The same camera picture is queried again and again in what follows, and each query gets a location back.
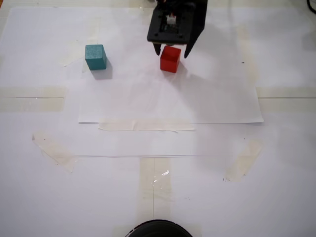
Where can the red cube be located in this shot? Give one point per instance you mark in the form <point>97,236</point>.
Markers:
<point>170,61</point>

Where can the teal blue cube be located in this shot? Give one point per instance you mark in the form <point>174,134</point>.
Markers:
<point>95,59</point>

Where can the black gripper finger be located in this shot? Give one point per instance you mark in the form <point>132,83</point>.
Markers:
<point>157,49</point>
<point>197,29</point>

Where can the white paper sheet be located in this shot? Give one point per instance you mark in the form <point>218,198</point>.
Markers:
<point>160,98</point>

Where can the black round stand base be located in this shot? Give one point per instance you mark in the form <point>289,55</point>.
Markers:
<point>158,229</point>

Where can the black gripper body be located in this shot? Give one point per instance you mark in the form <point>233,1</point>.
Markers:
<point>165,37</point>

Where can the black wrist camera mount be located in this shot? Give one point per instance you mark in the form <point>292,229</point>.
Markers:
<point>154,29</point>

